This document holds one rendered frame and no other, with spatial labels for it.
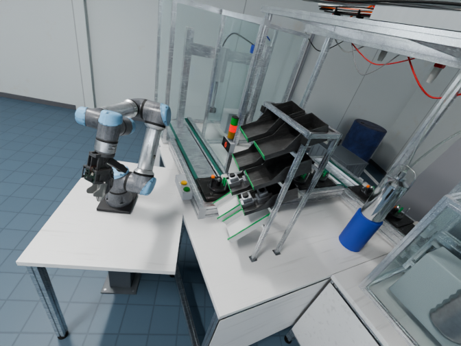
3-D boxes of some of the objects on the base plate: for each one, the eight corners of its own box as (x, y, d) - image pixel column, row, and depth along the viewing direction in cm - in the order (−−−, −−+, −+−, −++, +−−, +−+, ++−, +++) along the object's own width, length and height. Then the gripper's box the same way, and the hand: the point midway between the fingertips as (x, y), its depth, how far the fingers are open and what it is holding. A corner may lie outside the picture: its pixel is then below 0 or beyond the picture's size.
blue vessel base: (350, 255, 152) (373, 226, 138) (333, 236, 163) (352, 209, 149) (365, 249, 160) (388, 222, 145) (348, 232, 171) (368, 205, 156)
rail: (197, 219, 147) (200, 206, 141) (168, 148, 210) (169, 138, 204) (206, 217, 150) (208, 206, 144) (174, 148, 213) (175, 138, 207)
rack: (251, 262, 130) (309, 134, 87) (226, 215, 156) (261, 99, 112) (280, 254, 139) (346, 135, 96) (252, 211, 165) (294, 103, 122)
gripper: (84, 147, 85) (75, 200, 89) (101, 156, 82) (91, 209, 87) (104, 147, 93) (95, 195, 97) (121, 155, 90) (110, 204, 95)
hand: (100, 198), depth 94 cm, fingers closed
